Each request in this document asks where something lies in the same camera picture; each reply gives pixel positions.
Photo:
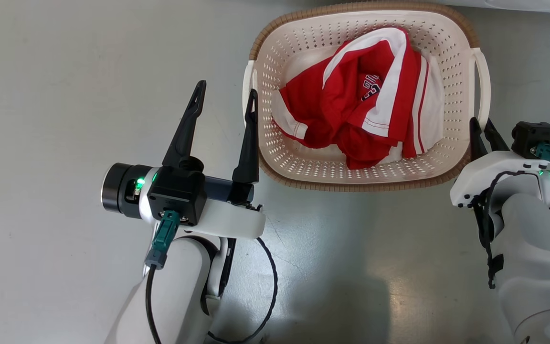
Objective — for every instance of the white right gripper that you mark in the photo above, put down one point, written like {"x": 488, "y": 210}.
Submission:
{"x": 485, "y": 174}

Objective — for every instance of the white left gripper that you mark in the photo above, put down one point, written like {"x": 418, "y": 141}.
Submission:
{"x": 227, "y": 221}

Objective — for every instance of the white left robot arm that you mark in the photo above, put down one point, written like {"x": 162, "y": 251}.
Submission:
{"x": 174, "y": 296}

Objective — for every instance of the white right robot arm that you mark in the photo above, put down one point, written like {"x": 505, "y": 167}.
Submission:
{"x": 537, "y": 263}

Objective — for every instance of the cream perforated plastic laundry basket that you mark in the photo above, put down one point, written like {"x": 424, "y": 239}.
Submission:
{"x": 303, "y": 162}

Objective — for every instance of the red and white jersey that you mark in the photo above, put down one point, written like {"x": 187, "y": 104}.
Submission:
{"x": 351, "y": 105}

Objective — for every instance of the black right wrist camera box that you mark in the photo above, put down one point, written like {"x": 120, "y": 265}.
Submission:
{"x": 530, "y": 136}

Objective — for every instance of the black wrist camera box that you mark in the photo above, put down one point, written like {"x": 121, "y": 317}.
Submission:
{"x": 530, "y": 136}
{"x": 177, "y": 193}

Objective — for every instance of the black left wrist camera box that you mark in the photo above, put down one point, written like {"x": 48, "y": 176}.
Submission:
{"x": 177, "y": 193}

